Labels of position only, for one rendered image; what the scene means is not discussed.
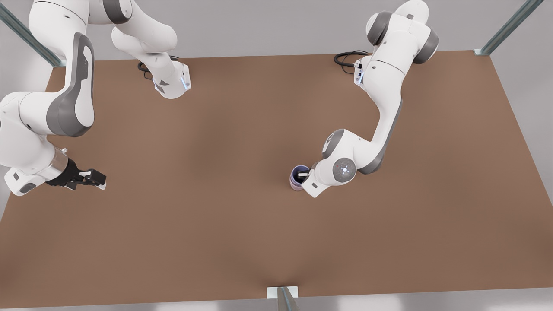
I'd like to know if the purple cup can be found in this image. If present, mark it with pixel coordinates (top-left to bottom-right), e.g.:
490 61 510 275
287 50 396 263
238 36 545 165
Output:
290 165 312 189

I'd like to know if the black cable loop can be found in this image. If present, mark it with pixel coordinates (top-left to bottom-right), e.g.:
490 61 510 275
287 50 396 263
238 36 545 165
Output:
137 55 181 81
334 50 370 74

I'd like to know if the silver frame post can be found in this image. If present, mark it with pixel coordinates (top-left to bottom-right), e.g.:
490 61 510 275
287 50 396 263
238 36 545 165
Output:
267 286 300 311
0 2 66 68
474 0 546 56

